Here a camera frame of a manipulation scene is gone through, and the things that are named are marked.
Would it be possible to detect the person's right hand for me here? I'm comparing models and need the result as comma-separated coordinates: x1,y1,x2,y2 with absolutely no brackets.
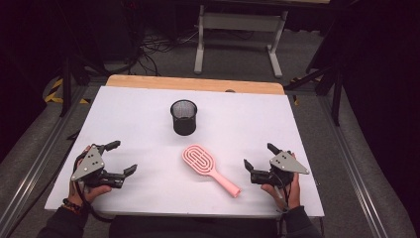
261,152,301,211

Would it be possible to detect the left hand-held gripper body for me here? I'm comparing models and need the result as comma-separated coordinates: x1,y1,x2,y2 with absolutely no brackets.
70,143,127,189

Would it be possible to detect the aluminium rail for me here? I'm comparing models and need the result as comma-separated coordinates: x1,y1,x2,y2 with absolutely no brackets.
316,94,390,238
0,84,87,234

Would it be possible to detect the pink hairbrush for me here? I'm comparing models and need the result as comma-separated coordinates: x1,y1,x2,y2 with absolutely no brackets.
181,144,243,198

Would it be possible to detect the yellow black hazard tape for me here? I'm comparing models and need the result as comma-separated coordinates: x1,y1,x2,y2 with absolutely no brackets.
44,77,92,105
289,76,324,107

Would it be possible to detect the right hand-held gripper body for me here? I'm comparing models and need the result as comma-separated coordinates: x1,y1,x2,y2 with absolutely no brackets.
250,150,311,190

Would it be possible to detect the hand-held gripper cable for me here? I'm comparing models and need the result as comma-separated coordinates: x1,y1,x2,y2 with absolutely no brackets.
272,172,293,214
72,155,115,223

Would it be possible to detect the black metal stand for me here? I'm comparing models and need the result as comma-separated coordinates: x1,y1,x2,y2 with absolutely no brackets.
58,54,112,118
283,63,345,127

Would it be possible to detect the right hand-held gripper cable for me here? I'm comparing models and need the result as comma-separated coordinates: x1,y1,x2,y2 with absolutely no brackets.
272,172,293,214

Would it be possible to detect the grey metal desk frame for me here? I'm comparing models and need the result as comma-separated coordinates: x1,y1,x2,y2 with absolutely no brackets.
193,4,288,79

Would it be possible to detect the black mesh cup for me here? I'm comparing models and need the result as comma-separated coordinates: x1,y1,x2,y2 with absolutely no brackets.
169,99,198,137

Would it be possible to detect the left hand-held gripper cable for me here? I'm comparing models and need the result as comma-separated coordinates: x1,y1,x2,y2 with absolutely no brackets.
72,155,115,223

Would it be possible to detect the wooden table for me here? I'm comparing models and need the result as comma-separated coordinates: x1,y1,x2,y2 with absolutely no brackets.
105,74,285,96

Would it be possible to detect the dark beaded bracelet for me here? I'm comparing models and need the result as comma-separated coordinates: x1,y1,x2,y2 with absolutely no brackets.
61,197,83,214

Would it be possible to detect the person's left hand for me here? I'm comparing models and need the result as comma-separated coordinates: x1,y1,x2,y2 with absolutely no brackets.
67,145,113,207

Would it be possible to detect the bundle of floor cables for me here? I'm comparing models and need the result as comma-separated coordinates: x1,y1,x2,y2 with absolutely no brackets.
130,28,201,77

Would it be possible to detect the white board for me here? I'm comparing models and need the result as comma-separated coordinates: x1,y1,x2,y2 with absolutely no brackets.
44,85,325,218

